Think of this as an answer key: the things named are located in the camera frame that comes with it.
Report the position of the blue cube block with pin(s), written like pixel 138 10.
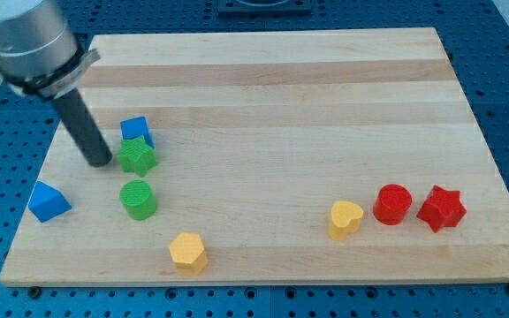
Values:
pixel 135 127

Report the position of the dark mounting plate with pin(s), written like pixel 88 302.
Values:
pixel 263 6

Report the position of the green star block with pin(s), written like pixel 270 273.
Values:
pixel 137 156

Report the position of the red star block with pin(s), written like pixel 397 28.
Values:
pixel 442 208

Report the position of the blue triangle block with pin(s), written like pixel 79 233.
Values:
pixel 46 202

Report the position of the wooden board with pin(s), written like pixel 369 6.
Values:
pixel 257 135

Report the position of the yellow heart block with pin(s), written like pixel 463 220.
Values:
pixel 344 219

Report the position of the yellow hexagon block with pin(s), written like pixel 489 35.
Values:
pixel 188 254

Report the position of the red cylinder block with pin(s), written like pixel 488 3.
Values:
pixel 392 203

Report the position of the green cylinder block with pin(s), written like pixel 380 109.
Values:
pixel 138 200

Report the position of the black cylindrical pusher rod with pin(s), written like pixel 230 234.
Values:
pixel 80 124

